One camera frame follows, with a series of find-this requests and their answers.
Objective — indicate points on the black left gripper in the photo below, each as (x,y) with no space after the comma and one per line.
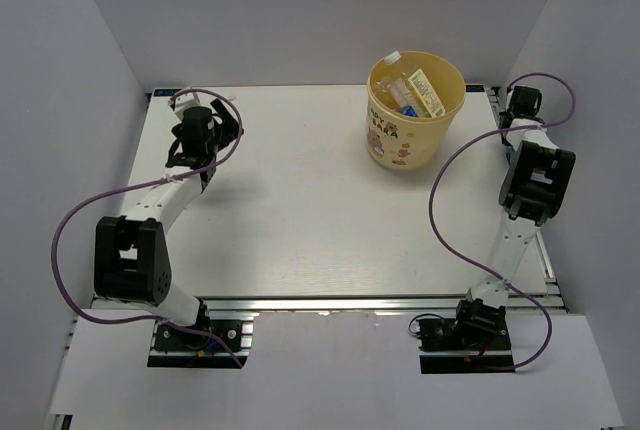
(229,129)

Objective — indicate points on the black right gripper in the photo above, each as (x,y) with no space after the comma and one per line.
(505,112)

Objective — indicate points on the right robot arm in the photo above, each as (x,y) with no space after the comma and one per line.
(531,194)

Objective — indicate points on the blue label water bottle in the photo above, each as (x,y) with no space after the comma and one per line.
(408,111)

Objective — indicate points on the blue label bottle off table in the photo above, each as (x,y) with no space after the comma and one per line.
(510,153)

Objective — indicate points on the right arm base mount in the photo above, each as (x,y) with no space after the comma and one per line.
(474,341)

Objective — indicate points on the yellow capybara bin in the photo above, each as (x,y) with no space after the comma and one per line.
(404,143)

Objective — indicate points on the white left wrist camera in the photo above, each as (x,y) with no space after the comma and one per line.
(184,100)

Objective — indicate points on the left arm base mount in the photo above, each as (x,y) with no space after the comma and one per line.
(172,349)

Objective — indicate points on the clear white cap bottle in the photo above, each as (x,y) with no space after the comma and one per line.
(407,84)

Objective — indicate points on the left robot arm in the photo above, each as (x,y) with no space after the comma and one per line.
(131,257)

